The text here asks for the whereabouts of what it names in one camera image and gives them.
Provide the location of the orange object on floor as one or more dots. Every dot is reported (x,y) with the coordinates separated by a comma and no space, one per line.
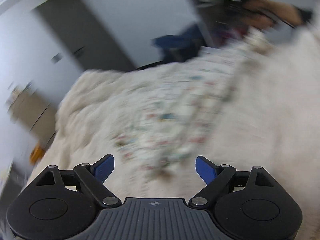
(37,154)

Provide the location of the white cartoon print garment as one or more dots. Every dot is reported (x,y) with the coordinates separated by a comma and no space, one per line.
(170,119)

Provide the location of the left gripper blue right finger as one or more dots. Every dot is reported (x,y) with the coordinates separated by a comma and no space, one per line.
(216,179)

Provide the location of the grey door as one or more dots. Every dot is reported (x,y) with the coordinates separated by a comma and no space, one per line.
(83,35)

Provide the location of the brown cardboard box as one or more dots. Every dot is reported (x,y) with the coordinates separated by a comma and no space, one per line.
(30,109)

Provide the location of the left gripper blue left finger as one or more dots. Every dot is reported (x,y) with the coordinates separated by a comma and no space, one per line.
(91,179)

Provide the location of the blue cloth on chair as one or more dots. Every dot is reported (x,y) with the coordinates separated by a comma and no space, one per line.
(181,47)

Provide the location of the cream fluffy blanket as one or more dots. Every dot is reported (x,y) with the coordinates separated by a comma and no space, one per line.
(271,118)

